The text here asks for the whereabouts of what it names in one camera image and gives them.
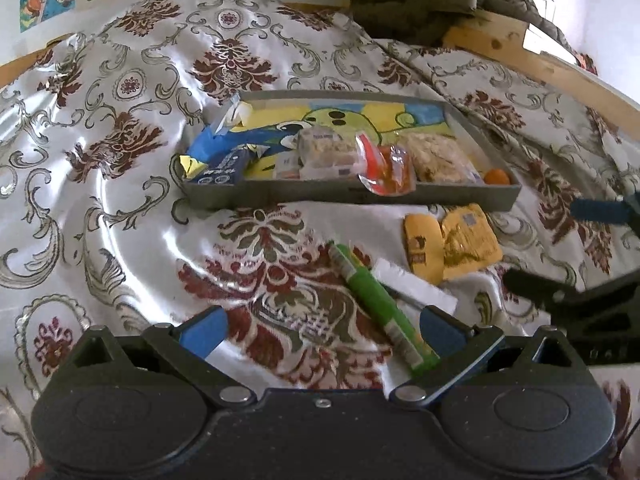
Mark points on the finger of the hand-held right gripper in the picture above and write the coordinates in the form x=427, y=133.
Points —
x=600, y=210
x=535, y=285

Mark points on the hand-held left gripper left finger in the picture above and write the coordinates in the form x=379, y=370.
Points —
x=202, y=332

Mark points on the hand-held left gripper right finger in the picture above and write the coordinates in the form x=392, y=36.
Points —
x=442, y=332

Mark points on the green stick snack packet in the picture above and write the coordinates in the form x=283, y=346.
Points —
x=385, y=310

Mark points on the gold foil snack packet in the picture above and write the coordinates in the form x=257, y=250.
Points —
x=470, y=242

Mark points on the small dark yellow snack packet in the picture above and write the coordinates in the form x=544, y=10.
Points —
x=422, y=245

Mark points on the mandarin orange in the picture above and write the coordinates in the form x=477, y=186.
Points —
x=496, y=176

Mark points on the grey tray with painted bottom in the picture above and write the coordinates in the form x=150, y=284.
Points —
x=350, y=195

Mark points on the dark blue snack carton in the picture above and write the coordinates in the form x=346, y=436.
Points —
x=220, y=165

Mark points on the orange chips bag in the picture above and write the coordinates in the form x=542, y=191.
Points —
x=395, y=170

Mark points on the red white snack packet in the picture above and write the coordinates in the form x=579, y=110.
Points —
x=365, y=155

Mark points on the blue snack packet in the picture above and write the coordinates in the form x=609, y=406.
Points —
x=250, y=137

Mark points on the rice cracker packet white label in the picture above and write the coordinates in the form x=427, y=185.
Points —
x=327, y=152

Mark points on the white wrapper packet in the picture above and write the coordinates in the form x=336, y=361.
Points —
x=420, y=285

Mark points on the floral patterned blanket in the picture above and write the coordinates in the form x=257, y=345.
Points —
x=125, y=185

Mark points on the white door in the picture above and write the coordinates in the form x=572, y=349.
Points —
x=540, y=0

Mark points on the clear plastic wrapper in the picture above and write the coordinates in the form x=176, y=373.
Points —
x=232, y=115

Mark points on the olive quilted jacket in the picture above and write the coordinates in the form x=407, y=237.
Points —
x=415, y=0

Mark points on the wooden bed frame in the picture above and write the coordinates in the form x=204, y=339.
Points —
x=525, y=60

